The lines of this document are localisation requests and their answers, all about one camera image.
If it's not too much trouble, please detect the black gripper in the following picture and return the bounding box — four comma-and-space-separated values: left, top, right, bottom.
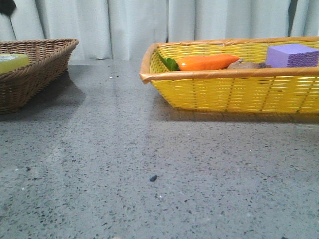
0, 0, 16, 15

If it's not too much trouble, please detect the yellow tape roll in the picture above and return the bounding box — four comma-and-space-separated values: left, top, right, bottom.
0, 54, 29, 73

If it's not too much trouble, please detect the brown wicker basket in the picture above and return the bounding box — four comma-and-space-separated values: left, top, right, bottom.
0, 38, 79, 114

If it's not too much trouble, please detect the white curtain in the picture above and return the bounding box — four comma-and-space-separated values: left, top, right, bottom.
0, 0, 319, 60

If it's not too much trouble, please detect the orange toy carrot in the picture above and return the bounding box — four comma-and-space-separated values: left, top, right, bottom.
158, 53, 240, 71

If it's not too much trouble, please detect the small black debris piece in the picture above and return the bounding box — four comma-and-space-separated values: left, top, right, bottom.
150, 175, 158, 182

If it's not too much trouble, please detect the brown object in basket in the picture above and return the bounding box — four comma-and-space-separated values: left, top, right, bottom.
226, 59, 272, 70

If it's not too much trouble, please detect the purple foam block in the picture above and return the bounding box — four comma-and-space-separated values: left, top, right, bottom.
266, 43, 319, 68

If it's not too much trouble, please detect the yellow woven basket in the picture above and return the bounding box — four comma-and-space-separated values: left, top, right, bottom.
140, 36, 319, 114

